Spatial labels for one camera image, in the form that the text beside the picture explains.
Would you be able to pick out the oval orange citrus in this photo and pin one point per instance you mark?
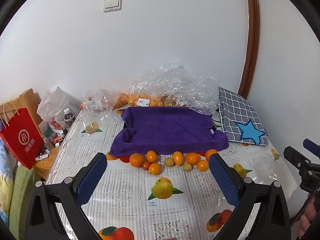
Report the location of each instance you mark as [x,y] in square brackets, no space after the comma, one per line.
[178,158]

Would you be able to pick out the large clear plastic bag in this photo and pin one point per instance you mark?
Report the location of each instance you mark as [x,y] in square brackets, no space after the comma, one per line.
[175,82]

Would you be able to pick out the brown wooden door frame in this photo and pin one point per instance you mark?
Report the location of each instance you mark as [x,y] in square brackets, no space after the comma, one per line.
[252,30]

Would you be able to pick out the red and white packet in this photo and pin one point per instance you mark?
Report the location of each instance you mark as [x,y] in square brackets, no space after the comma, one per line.
[56,126]

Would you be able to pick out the small yellow-green fruit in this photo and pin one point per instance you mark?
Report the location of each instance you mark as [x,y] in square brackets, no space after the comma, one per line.
[169,162]
[187,167]

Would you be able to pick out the pile of brown small fruits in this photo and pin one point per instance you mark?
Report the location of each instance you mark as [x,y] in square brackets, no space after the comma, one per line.
[171,101]

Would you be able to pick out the green and yellow blanket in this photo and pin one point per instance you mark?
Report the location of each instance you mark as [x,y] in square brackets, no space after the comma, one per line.
[17,195]

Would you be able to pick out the purple towel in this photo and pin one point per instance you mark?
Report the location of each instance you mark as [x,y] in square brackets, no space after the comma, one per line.
[165,130]

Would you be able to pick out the pile of small oranges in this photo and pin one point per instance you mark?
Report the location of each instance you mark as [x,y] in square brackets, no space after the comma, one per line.
[125,99]

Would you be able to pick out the white barcode label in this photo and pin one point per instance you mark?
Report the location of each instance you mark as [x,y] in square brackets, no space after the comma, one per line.
[143,102]

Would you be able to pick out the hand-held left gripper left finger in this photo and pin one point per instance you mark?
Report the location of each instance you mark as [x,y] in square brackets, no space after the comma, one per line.
[91,177]

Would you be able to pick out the fruit print plastic tablecloth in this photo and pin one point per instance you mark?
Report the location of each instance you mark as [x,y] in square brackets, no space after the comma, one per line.
[125,187]

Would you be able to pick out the small crumpled clear bag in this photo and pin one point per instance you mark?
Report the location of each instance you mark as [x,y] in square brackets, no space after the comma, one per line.
[100,105]

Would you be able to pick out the red paper bag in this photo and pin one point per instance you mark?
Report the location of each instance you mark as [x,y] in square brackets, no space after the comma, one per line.
[21,135]

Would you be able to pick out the white capped dark bottle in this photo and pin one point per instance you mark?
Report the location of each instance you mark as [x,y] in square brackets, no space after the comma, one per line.
[68,118]

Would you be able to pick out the person's right hand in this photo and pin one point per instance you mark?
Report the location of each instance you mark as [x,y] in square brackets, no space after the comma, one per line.
[310,220]

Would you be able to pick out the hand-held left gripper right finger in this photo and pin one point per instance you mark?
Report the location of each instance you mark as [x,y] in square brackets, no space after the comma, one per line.
[223,180]

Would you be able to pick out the grey checked blue star bag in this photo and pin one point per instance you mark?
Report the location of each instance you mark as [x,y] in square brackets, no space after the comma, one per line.
[237,112]

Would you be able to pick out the white light switch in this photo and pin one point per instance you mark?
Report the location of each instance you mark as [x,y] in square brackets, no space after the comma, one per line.
[112,4]

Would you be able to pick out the wooden nightstand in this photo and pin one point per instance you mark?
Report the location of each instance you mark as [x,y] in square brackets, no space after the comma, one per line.
[47,160]

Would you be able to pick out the wooden chair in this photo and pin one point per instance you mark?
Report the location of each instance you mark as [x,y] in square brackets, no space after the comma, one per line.
[25,97]

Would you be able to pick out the white plastic bag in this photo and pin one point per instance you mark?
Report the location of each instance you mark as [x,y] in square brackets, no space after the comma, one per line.
[56,100]

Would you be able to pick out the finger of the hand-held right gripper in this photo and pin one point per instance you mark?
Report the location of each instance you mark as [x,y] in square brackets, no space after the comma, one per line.
[312,147]
[297,163]

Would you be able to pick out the small red tomato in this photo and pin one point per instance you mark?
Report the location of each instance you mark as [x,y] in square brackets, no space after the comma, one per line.
[146,165]

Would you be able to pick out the mandarin orange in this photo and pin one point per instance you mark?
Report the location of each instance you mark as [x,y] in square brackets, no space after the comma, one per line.
[151,156]
[192,158]
[154,168]
[202,165]
[136,160]
[208,153]

